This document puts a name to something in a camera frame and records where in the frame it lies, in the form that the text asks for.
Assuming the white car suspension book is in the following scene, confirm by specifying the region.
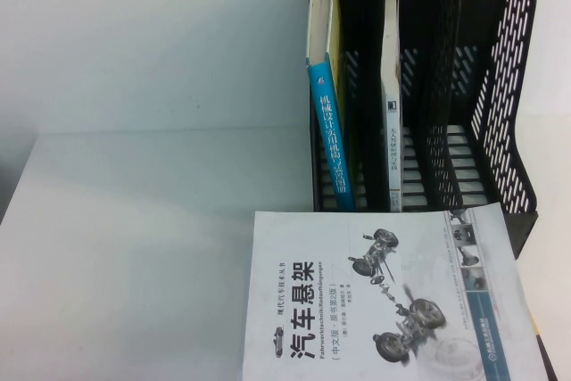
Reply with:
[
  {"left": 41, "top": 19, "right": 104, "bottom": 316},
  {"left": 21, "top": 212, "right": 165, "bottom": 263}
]
[{"left": 240, "top": 201, "right": 552, "bottom": 381}]

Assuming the thick book with blue spine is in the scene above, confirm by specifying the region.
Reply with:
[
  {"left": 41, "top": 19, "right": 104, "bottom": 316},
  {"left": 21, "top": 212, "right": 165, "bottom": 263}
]
[{"left": 305, "top": 0, "right": 358, "bottom": 212}]

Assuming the thin white book grey spine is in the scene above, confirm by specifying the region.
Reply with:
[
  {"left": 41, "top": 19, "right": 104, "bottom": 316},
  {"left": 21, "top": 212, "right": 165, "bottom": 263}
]
[{"left": 379, "top": 0, "right": 405, "bottom": 213}]

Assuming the black perforated plastic book stand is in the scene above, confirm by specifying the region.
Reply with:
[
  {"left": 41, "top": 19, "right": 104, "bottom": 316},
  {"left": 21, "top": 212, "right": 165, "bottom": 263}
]
[{"left": 307, "top": 0, "right": 542, "bottom": 262}]

